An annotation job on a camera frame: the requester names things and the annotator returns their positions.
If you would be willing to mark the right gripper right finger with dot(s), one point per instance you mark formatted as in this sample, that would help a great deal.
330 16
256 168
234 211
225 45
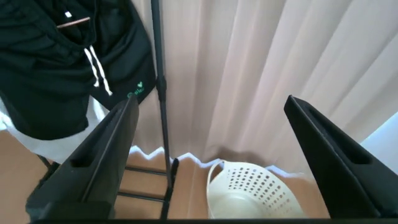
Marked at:
342 168

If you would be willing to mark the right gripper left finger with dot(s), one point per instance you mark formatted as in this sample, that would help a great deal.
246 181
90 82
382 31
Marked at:
93 168

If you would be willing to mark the white printed t-shirt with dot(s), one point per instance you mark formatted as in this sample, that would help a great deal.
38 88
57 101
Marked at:
56 146

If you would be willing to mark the black garment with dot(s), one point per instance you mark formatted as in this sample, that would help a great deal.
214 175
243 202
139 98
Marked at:
46 77

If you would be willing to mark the pink clothes hanger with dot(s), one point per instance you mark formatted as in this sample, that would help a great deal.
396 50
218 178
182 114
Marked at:
73 22

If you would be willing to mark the white laundry basket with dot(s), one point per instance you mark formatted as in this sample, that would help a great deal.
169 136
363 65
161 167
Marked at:
248 196

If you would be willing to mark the black clothes rack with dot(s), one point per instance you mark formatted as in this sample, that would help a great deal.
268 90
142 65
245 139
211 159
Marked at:
160 77

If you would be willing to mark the beige curtain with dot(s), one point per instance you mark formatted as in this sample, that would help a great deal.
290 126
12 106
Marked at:
264 77

